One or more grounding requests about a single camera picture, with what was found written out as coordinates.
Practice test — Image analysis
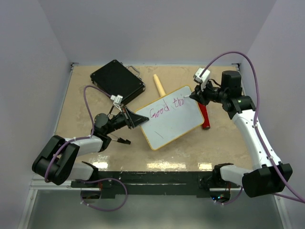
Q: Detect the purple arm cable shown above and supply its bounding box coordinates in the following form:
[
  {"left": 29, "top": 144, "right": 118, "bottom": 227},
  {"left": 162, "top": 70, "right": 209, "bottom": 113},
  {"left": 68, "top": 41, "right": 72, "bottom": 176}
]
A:
[
  {"left": 201, "top": 51, "right": 305, "bottom": 206},
  {"left": 44, "top": 85, "right": 128, "bottom": 212}
]

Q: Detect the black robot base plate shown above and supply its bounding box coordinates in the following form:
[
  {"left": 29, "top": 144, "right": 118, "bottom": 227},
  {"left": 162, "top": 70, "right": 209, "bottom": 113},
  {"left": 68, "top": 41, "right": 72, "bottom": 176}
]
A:
[{"left": 71, "top": 171, "right": 228, "bottom": 198}]

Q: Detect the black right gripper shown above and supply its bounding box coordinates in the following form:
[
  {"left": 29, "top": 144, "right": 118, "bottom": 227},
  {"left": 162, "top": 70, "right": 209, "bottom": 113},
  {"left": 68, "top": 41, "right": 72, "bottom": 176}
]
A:
[{"left": 191, "top": 78, "right": 228, "bottom": 106}]

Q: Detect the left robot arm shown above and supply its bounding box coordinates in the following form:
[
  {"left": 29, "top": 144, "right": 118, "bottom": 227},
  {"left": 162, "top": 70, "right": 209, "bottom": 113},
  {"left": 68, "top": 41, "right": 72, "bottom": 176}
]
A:
[{"left": 32, "top": 107, "right": 149, "bottom": 187}]

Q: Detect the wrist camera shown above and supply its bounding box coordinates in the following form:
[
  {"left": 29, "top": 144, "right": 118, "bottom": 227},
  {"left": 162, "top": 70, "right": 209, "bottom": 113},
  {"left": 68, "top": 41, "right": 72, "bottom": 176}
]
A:
[
  {"left": 193, "top": 67, "right": 211, "bottom": 91},
  {"left": 110, "top": 95, "right": 123, "bottom": 107}
]

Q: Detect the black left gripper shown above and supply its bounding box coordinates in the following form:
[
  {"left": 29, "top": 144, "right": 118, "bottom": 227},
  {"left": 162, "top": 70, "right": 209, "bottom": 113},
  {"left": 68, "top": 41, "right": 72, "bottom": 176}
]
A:
[{"left": 105, "top": 106, "right": 149, "bottom": 135}]

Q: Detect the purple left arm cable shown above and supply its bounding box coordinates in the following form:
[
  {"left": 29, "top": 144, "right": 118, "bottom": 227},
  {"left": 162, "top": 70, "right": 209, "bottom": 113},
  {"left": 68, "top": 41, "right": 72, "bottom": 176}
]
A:
[{"left": 44, "top": 85, "right": 128, "bottom": 212}]

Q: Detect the whiteboard metal stand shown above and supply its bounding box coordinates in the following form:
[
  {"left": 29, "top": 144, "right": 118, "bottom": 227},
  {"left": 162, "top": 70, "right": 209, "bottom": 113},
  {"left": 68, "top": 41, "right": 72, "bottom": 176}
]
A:
[{"left": 110, "top": 134, "right": 131, "bottom": 145}]

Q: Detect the red glitter toy microphone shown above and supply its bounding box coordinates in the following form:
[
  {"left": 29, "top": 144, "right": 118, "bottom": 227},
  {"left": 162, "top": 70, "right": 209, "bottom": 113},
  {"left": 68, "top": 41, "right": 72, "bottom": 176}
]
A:
[{"left": 198, "top": 104, "right": 210, "bottom": 130}]

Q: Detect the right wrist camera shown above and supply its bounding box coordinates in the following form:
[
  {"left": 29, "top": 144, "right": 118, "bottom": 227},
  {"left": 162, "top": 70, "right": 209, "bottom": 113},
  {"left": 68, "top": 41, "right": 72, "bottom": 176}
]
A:
[{"left": 193, "top": 67, "right": 211, "bottom": 91}]

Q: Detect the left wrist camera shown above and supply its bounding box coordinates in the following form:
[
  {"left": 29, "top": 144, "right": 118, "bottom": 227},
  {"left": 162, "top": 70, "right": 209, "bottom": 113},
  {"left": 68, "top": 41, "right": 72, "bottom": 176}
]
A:
[{"left": 110, "top": 95, "right": 123, "bottom": 107}]

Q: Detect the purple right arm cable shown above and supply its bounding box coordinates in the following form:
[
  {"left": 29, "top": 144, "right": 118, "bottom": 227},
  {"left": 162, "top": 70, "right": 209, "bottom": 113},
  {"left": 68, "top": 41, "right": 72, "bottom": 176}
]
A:
[{"left": 201, "top": 51, "right": 305, "bottom": 206}]

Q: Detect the yellow framed whiteboard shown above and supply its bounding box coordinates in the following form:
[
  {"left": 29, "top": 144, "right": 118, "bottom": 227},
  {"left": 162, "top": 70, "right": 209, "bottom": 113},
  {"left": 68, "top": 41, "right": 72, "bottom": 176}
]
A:
[{"left": 135, "top": 85, "right": 204, "bottom": 150}]

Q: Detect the black hard case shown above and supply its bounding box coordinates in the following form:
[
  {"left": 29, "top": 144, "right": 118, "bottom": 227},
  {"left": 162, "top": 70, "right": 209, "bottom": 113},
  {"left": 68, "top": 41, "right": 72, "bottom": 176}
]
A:
[{"left": 90, "top": 60, "right": 146, "bottom": 105}]

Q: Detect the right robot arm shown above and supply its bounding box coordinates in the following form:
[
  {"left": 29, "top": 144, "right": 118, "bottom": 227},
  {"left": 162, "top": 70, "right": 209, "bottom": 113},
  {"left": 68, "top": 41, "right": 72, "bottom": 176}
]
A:
[{"left": 190, "top": 68, "right": 293, "bottom": 198}]

